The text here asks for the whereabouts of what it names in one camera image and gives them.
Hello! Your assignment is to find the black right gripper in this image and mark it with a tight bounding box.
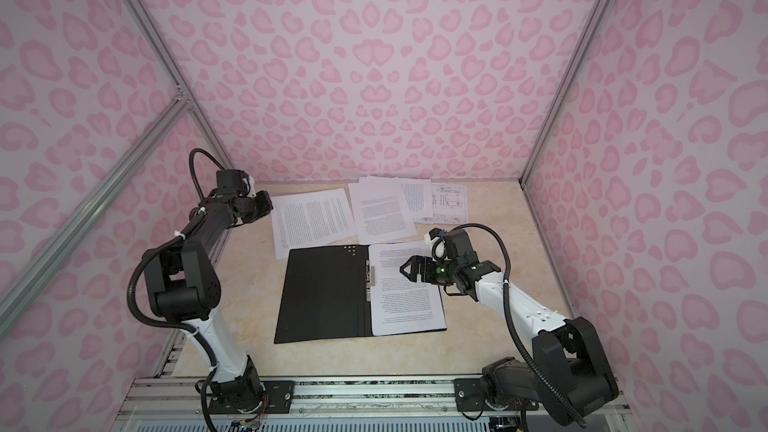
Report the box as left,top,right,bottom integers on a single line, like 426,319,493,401
399,254,461,286

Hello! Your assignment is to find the large text paper sheet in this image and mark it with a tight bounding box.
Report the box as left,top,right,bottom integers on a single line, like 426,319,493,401
348,177,416,245

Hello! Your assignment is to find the orange and black folder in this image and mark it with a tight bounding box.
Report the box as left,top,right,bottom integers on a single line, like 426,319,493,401
274,244,382,344

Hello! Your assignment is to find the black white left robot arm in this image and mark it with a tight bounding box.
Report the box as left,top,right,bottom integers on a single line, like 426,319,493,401
143,191,273,412

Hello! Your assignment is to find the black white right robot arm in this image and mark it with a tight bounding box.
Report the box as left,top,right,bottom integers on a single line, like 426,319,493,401
400,256,619,426

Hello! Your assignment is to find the technical drawing paper sheet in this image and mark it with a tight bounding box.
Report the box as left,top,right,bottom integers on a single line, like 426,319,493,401
430,183,469,225

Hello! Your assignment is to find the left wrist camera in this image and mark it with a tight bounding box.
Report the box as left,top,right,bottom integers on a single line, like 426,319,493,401
216,169,256,197

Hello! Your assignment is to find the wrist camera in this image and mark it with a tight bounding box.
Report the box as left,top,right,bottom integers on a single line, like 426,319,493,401
425,227,478,266
216,169,256,197

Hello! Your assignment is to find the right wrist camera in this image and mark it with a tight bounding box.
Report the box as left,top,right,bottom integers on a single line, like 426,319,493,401
425,227,478,266

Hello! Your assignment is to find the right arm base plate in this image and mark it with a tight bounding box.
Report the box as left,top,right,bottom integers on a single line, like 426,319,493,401
452,376,539,413

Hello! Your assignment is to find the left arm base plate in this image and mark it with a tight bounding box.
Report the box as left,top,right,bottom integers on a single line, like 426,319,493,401
208,380,296,415

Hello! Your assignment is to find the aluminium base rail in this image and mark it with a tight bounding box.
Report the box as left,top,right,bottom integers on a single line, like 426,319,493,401
111,375,561,431

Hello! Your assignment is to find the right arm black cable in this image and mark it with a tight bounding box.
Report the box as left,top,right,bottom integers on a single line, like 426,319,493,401
464,223,586,428

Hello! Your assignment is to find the aluminium corner frame post left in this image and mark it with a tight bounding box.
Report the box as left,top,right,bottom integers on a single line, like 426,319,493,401
122,0,235,169

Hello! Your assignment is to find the aluminium corner frame post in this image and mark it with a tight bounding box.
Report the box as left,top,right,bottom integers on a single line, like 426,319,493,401
519,0,615,191
122,0,235,169

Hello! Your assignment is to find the diagonal aluminium frame bar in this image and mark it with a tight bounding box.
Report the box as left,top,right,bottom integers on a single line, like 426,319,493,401
1,94,188,337

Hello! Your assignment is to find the aluminium corner frame post right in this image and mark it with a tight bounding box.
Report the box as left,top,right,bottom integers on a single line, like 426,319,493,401
519,0,615,191

